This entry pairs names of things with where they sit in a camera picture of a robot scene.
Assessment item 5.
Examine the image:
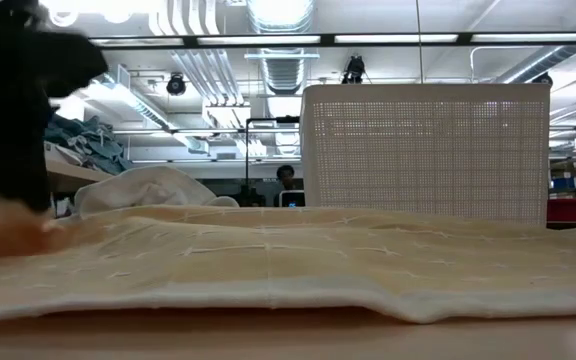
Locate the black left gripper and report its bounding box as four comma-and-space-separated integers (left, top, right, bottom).
0, 0, 54, 214

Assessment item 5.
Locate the white towel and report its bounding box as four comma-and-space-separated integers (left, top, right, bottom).
72, 165, 240, 217

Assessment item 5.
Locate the yellow checked towel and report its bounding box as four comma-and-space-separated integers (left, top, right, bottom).
0, 199, 576, 325

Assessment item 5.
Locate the white box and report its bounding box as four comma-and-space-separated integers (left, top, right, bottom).
43, 140, 87, 166

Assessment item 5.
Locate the wooden workbench with grey legs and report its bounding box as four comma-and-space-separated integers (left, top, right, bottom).
45, 158, 113, 195

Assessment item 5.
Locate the teal cloth pile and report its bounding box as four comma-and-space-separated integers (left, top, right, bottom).
43, 113, 132, 175

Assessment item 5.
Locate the white perforated plastic basket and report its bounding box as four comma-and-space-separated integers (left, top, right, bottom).
300, 83, 552, 227

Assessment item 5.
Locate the black thin metal stand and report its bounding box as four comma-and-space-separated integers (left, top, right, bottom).
244, 115, 302, 191

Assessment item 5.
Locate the person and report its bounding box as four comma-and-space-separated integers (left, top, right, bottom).
274, 164, 299, 192

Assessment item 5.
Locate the white air vent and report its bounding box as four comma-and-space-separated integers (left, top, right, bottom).
260, 47, 314, 96

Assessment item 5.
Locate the white digital timer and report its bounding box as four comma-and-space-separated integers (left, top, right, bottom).
278, 189, 307, 209

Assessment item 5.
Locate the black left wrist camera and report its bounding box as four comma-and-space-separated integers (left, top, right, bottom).
42, 32, 110, 100

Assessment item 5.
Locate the black hanging camera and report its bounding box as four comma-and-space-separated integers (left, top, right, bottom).
341, 53, 367, 85

